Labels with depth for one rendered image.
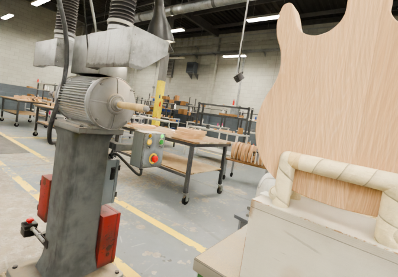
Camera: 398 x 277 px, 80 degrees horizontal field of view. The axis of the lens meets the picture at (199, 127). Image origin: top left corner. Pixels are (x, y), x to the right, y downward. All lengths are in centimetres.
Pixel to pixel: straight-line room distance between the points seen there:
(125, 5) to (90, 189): 92
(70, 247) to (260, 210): 117
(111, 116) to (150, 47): 41
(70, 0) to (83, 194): 104
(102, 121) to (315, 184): 93
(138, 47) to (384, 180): 78
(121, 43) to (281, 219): 76
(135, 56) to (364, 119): 70
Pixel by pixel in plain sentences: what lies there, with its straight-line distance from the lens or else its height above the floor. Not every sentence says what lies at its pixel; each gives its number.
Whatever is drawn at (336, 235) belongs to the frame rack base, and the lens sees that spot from 48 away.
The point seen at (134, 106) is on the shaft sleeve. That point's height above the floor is 125.
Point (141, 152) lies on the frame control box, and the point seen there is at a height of 101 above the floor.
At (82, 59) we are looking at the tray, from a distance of 136.
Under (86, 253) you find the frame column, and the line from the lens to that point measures 158.
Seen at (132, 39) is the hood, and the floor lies 148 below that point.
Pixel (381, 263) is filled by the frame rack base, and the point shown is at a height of 108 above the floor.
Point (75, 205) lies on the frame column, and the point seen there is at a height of 71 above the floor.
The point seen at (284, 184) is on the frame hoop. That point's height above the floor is 115.
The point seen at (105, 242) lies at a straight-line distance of 159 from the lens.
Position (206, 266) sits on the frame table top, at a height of 93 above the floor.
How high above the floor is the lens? 126
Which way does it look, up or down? 3 degrees down
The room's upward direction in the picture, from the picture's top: 9 degrees clockwise
